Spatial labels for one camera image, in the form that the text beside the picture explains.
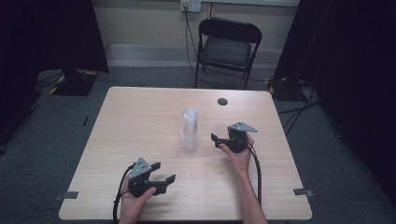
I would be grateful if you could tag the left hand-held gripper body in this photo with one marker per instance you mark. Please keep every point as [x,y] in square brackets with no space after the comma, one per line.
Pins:
[140,177]

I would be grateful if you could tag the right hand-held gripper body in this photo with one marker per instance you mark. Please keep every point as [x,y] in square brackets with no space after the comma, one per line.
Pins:
[238,138]

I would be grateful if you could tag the stack of clear plastic cups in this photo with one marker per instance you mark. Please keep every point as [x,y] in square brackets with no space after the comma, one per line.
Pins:
[189,130]

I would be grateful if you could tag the person's right hand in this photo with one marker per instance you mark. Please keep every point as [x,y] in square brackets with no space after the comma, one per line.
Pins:
[239,158]

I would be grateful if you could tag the person's left hand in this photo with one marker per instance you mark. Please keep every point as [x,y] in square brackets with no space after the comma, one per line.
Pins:
[134,203]

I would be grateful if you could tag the black round table grommet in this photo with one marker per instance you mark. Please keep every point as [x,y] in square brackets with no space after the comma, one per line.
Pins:
[222,101]

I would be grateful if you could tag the black stand base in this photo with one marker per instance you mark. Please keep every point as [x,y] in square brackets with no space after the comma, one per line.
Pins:
[281,90]
[74,82]

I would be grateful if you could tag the grey floor tape strip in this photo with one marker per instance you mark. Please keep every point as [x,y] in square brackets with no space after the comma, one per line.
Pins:
[67,195]
[303,192]

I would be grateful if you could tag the black folding chair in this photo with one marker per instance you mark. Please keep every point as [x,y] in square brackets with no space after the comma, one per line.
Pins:
[225,49]

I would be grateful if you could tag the black curtain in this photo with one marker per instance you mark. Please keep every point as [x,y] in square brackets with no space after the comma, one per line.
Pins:
[351,77]
[46,37]

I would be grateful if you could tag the white wall socket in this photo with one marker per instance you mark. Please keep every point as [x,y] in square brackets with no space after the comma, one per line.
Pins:
[190,5]

